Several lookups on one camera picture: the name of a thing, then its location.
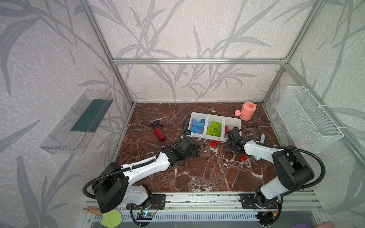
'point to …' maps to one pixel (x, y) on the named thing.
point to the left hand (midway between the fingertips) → (197, 144)
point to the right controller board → (265, 217)
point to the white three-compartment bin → (224, 120)
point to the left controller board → (145, 215)
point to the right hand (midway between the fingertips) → (230, 140)
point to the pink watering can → (247, 111)
